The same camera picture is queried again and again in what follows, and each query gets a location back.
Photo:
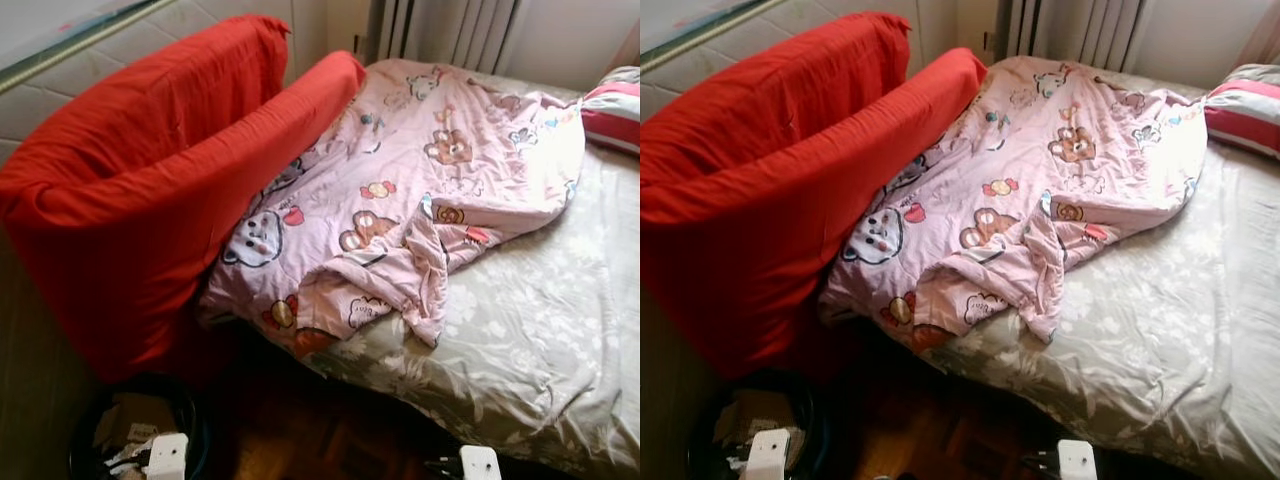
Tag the brown cardboard box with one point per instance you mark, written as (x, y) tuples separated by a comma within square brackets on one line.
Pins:
[(755, 410), (135, 415)]

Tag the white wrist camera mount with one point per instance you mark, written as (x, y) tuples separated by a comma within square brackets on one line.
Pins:
[(1077, 462), (768, 455), (168, 458), (480, 463)]

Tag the white radiator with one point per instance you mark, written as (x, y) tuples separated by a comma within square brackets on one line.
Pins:
[(450, 30), (1075, 30)]

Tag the black round waste bin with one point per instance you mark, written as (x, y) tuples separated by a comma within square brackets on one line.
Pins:
[(197, 420), (818, 420)]

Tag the pink grey striped pillow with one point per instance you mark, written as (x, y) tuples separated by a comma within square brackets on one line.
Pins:
[(615, 110), (1245, 110)]

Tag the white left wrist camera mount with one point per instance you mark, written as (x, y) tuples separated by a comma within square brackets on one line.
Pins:
[(168, 458), (768, 455)]

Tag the pink bear print blanket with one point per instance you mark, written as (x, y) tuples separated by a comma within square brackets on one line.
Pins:
[(1040, 170), (420, 170)]

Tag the red folded futon cushion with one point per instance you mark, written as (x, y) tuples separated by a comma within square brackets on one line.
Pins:
[(130, 250), (760, 250)]

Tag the grey floral bed sheet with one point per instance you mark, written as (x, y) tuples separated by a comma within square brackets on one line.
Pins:
[(560, 330), (1180, 330)]

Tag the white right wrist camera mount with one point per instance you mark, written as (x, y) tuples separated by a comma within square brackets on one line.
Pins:
[(1077, 462), (480, 463)]

